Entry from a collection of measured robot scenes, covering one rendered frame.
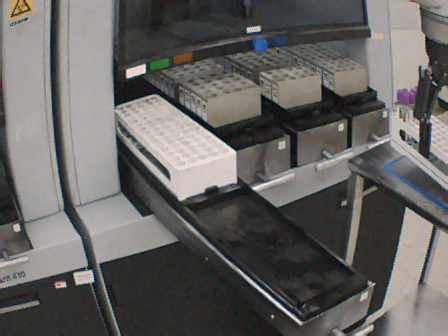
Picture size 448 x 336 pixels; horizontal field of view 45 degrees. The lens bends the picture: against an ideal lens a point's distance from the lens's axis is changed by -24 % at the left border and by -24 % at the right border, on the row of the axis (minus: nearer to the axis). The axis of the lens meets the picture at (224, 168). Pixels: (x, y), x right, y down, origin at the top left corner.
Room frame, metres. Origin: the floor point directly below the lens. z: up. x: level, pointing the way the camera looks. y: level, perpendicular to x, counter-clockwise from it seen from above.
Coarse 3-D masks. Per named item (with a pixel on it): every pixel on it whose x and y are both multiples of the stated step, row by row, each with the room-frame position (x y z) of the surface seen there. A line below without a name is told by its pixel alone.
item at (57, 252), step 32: (32, 0) 0.96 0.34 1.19; (0, 32) 0.93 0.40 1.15; (32, 32) 0.96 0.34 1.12; (32, 64) 0.96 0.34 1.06; (32, 96) 0.95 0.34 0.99; (32, 128) 0.95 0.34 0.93; (32, 160) 0.95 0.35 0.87; (32, 192) 0.94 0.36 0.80; (32, 224) 0.93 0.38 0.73; (64, 224) 0.94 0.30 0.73; (32, 256) 0.84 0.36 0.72; (64, 256) 0.87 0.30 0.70; (0, 288) 0.79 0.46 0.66; (32, 288) 0.82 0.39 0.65; (64, 288) 0.86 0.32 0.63; (0, 320) 0.76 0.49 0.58; (32, 320) 0.81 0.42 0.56; (64, 320) 0.85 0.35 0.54; (96, 320) 0.89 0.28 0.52
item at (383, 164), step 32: (352, 160) 0.99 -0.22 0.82; (384, 160) 0.98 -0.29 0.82; (352, 192) 0.98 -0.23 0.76; (384, 192) 0.90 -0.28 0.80; (416, 192) 0.86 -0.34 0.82; (352, 224) 0.97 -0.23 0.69; (352, 256) 0.98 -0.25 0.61; (416, 288) 1.19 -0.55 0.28; (384, 320) 1.07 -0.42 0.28; (416, 320) 1.04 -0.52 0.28
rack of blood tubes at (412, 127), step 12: (396, 120) 0.97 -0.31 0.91; (408, 120) 0.96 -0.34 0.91; (432, 120) 0.98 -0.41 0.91; (396, 132) 0.97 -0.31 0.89; (408, 132) 0.93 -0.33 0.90; (432, 132) 0.91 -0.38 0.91; (444, 132) 0.92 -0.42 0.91; (396, 144) 0.96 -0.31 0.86; (432, 144) 0.86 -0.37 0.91; (444, 144) 0.87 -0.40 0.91; (408, 156) 0.93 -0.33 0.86; (420, 156) 0.89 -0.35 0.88; (432, 156) 0.89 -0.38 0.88; (444, 156) 0.83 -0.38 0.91; (432, 168) 0.85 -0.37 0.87; (444, 168) 0.88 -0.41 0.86; (444, 180) 0.82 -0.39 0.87
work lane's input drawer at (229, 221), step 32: (128, 160) 1.04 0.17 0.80; (160, 192) 0.94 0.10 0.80; (224, 192) 0.91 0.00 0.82; (256, 192) 0.90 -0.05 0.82; (192, 224) 0.84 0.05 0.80; (224, 224) 0.84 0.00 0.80; (256, 224) 0.84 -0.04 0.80; (288, 224) 0.82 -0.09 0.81; (224, 256) 0.76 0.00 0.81; (256, 256) 0.75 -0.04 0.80; (288, 256) 0.75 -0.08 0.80; (320, 256) 0.74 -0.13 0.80; (256, 288) 0.67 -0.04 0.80; (288, 288) 0.67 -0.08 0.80; (320, 288) 0.66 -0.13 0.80; (352, 288) 0.63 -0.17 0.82; (288, 320) 0.60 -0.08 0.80; (320, 320) 0.59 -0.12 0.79; (352, 320) 0.63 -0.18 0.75
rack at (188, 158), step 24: (120, 120) 1.10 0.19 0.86; (144, 120) 1.08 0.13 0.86; (168, 120) 1.08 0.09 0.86; (192, 120) 1.06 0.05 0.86; (144, 144) 1.00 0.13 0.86; (168, 144) 0.98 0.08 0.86; (192, 144) 0.97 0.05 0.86; (216, 144) 0.97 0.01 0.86; (168, 168) 0.92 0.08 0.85; (192, 168) 0.90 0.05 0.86; (216, 168) 0.92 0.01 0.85; (192, 192) 0.90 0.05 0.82
